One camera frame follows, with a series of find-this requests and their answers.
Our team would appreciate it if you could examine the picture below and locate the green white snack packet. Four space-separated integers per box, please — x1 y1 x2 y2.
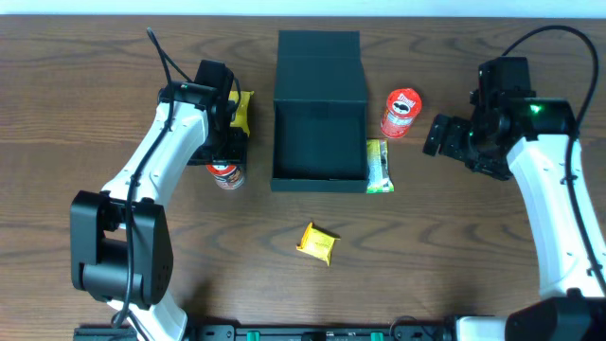
366 139 395 194

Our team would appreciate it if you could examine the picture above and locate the black open gift box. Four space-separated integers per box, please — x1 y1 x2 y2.
270 30 368 193

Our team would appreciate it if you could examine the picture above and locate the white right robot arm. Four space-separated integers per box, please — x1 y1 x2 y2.
423 98 605 340

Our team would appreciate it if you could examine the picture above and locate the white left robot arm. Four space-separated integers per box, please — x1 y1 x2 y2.
70 81 253 340

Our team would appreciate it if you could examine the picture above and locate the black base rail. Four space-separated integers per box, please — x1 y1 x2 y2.
71 316 463 341

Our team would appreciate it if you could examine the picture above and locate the small yellow snack packet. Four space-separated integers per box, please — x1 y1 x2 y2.
296 222 340 266

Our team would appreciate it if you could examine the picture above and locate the dark red Pringles can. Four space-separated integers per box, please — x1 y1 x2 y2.
206 165 245 189

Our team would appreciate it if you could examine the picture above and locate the long yellow snack packet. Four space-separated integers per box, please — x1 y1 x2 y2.
229 91 255 136

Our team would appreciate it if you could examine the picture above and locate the bright red Pringles can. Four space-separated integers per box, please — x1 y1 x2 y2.
381 88 422 138

